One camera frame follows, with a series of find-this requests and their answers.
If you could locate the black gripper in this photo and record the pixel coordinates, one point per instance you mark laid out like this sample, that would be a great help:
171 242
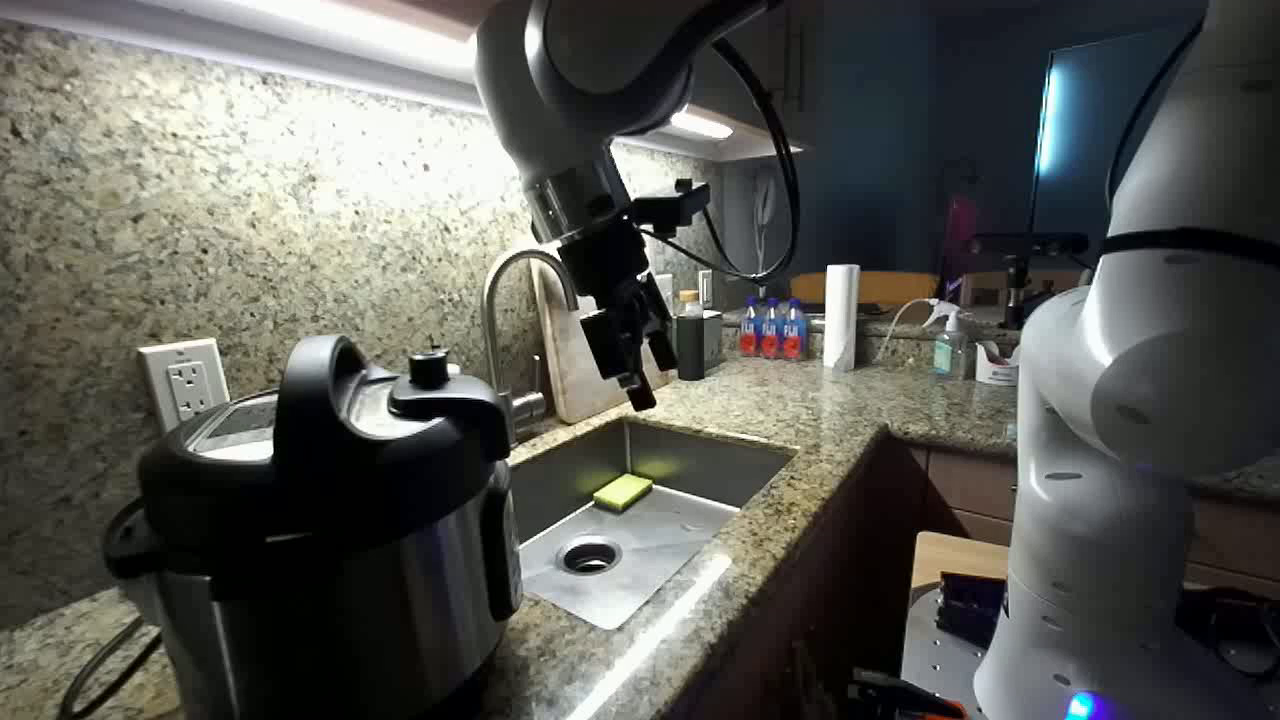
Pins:
617 274

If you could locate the black rice cooker lid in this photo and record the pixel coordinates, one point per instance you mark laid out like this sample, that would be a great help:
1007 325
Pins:
320 454

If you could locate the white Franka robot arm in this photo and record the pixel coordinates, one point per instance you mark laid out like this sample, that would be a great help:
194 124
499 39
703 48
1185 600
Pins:
1133 401

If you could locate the stainless steel sink basin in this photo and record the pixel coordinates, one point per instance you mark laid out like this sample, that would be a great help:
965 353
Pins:
641 546

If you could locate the round sink drain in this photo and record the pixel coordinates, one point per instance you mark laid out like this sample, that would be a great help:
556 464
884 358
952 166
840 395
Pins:
588 556

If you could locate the stainless steel rice cooker base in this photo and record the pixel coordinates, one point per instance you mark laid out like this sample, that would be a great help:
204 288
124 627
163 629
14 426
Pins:
385 627

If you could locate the dark square container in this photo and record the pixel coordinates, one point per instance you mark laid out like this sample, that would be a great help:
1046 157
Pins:
694 345

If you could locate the wooden cutting board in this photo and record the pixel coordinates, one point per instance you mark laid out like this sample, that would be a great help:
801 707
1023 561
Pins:
567 366

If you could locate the blue bottle red label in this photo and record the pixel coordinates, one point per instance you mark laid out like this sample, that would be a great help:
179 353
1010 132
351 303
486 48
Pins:
769 328
794 334
748 328

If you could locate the yellow green sponge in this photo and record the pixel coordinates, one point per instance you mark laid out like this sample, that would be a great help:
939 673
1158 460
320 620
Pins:
621 495

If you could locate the curved steel faucet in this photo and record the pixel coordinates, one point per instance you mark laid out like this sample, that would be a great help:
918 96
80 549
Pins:
491 334

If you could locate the white paper towel roll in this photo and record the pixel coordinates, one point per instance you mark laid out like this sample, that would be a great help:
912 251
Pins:
840 316

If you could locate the tan wooden board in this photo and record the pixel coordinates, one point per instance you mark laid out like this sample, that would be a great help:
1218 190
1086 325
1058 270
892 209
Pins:
883 284

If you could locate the clear spray bottle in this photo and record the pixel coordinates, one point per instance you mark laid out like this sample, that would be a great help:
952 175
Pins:
948 351

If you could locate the brown cardboard box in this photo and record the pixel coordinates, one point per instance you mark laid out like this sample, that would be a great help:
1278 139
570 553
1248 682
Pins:
952 553

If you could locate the under cabinet light strip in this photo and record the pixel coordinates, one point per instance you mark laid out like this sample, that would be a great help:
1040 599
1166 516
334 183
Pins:
334 44

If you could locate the white wall outlet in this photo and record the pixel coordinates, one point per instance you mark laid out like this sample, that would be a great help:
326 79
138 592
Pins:
185 383

